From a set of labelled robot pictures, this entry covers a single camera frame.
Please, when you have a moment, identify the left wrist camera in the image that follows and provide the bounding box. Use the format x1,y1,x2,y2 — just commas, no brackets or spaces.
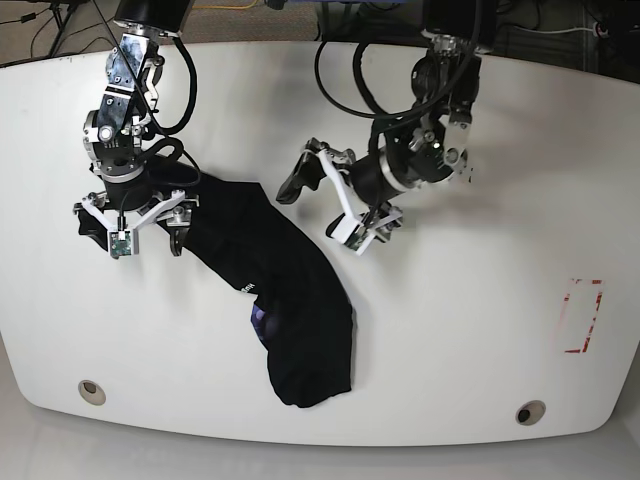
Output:
325,214,375,256

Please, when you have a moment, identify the left table grommet hole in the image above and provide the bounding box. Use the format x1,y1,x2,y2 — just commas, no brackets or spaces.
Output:
78,380,106,406

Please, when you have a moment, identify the black tripod stand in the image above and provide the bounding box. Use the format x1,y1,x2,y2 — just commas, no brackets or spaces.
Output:
46,0,88,59

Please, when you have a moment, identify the red tape rectangle marking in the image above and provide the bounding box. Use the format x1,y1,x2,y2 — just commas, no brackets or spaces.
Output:
556,278,604,354

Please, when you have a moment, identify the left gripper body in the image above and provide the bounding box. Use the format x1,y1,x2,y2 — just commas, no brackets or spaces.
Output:
302,138,403,232

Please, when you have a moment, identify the table grommet hole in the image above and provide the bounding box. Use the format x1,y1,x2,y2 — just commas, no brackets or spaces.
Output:
78,380,106,406
515,400,546,426

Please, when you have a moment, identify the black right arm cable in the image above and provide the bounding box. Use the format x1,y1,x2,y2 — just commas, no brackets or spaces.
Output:
92,0,206,231

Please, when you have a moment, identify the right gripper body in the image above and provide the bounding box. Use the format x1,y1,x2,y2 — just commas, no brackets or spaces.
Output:
73,183,200,235

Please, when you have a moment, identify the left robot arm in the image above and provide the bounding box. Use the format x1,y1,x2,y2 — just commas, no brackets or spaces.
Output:
276,1,498,254

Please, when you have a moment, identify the yellow cable on floor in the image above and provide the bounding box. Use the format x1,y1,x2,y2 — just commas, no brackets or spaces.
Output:
192,0,259,12

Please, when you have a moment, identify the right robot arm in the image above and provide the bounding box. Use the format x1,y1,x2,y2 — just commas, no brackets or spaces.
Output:
73,1,199,259

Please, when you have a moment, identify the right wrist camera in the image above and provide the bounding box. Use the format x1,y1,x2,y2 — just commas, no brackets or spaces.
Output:
107,230,138,259

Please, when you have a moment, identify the black graphic t-shirt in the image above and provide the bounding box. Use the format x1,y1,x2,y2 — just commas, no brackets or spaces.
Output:
150,163,354,408

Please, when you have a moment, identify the right table grommet hole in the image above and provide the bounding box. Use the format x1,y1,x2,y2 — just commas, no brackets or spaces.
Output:
515,400,546,426

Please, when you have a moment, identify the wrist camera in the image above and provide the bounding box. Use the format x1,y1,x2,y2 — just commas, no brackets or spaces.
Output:
107,230,138,259
325,214,375,256

